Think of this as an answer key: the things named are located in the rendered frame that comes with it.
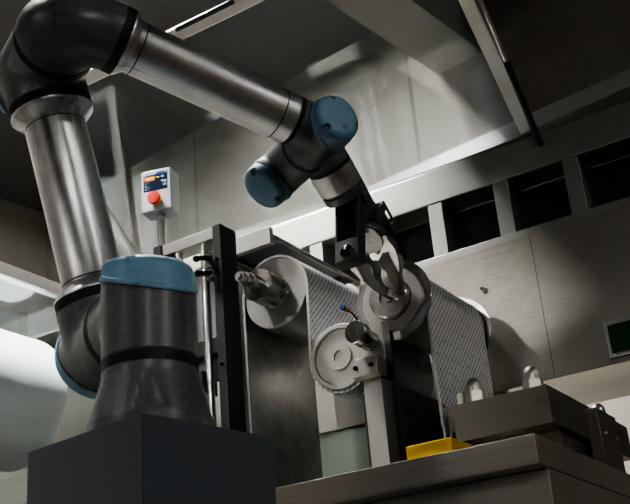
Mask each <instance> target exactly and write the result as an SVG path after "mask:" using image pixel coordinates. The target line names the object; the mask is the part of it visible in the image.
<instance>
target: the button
mask: <svg viewBox="0 0 630 504"><path fill-rule="evenodd" d="M470 446H472V445H471V444H468V443H465V442H463V441H460V440H457V439H454V438H451V437H448V438H443V439H439V440H434V441H430V442H425V443H420V444H416V445H411V446H408V447H406V452H407V460H409V459H413V458H418V457H423V456H427V455H432V454H437V453H442V452H446V451H451V450H456V449H460V448H465V447H470Z"/></svg>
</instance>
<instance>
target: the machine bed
mask: <svg viewBox="0 0 630 504"><path fill-rule="evenodd" d="M544 468H549V469H552V470H554V471H557V472H560V473H562V474H565V475H568V476H571V477H573V478H576V479H579V480H581V481H584V482H587V483H589V484H592V485H595V486H598V487H600V488H603V489H606V490H608V491H611V492H614V493H617V494H619V495H622V496H625V497H627V498H630V474H628V473H625V472H623V471H621V470H618V469H616V468H614V467H611V466H609V465H607V464H604V463H602V462H600V461H597V460H595V459H593V458H590V457H588V456H586V455H583V454H581V453H579V452H576V451H574V450H572V449H569V448H567V447H565V446H562V445H560V444H558V443H555V442H553V441H551V440H548V439H546V438H544V437H541V436H539V435H537V434H534V433H531V434H526V435H521V436H517V437H512V438H507V439H503V440H498V441H493V442H488V443H484V444H479V445H474V446H470V447H465V448H460V449H456V450H451V451H446V452H442V453H437V454H432V455H427V456H423V457H418V458H413V459H409V460H404V461H399V462H395V463H390V464H385V465H381V466H376V467H371V468H367V469H362V470H357V471H352V472H348V473H343V474H338V475H334V476H329V477H324V478H320V479H315V480H310V481H306V482H301V483H296V484H292V485H287V486H282V487H277V488H276V503H277V504H365V503H370V502H375V501H380V500H385V499H390V498H395V497H400V496H405V495H411V494H416V493H421V492H426V491H431V490H436V489H441V488H446V487H452V486H457V485H462V484H467V483H472V482H477V481H482V480H487V479H492V478H498V477H503V476H508V475H513V474H518V473H523V472H528V471H533V470H539V469H544Z"/></svg>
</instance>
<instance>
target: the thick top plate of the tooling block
mask: <svg viewBox="0 0 630 504"><path fill-rule="evenodd" d="M589 408H590V407H588V406H586V405H584V404H582V403H581V402H579V401H577V400H575V399H573V398H571V397H570V396H568V395H566V394H564V393H562V392H560V391H558V390H557V389H555V388H553V387H551V386H549V385H547V384H543V385H539V386H534V387H530V388H526V389H522V390H517V391H513V392H509V393H505V394H500V395H496V396H492V397H488V398H483V399H479V400H475V401H471V402H466V403H462V404H458V405H454V406H452V409H453V416H454V424H455V431H456V438H457V440H460V441H463V442H465V443H468V444H471V445H472V446H474V445H479V444H484V443H488V442H493V441H498V440H503V439H505V438H504V437H505V436H508V435H519V436H521V435H526V434H531V433H534V434H541V433H546V432H551V431H555V430H561V431H564V432H566V433H568V434H570V435H572V436H575V437H577V438H579V439H581V440H583V441H585V442H588V443H590V444H591V442H590V437H589V431H588V426H587V421H586V416H585V409H589ZM616 425H617V430H618V435H619V438H620V440H621V443H620V445H621V450H622V455H623V460H624V461H629V460H630V441H629V436H628V431H627V427H625V426H623V425H621V424H619V423H618V422H616Z"/></svg>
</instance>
